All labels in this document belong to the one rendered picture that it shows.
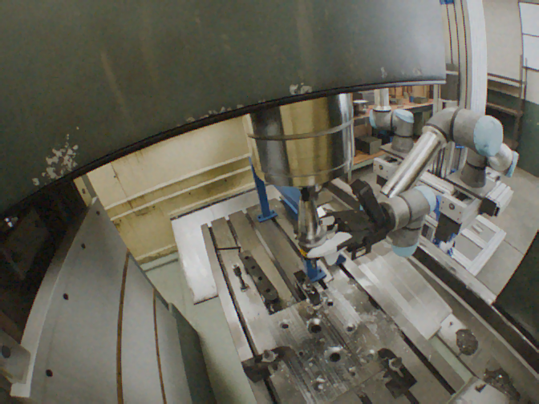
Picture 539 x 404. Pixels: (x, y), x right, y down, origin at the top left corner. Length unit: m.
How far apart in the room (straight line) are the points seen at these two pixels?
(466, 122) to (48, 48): 0.83
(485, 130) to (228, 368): 1.21
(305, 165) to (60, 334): 0.40
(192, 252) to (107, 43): 1.27
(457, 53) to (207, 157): 1.49
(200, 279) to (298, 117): 1.13
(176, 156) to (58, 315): 1.13
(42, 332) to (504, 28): 5.22
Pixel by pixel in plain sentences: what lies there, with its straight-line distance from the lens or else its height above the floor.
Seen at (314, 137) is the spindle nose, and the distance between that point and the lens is 0.28.
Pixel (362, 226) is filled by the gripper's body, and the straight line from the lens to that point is 0.48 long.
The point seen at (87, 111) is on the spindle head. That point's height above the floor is 1.59.
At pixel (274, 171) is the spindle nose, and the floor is 1.45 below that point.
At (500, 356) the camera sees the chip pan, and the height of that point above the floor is 0.66.
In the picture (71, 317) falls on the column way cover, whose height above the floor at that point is 1.37.
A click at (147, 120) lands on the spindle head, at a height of 1.56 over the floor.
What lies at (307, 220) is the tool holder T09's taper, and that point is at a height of 1.33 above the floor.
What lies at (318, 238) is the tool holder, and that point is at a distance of 0.43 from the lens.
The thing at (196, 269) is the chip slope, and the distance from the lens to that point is 1.33.
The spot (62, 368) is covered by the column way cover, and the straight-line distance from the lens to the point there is 0.37.
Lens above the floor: 1.58
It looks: 32 degrees down
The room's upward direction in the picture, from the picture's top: 12 degrees counter-clockwise
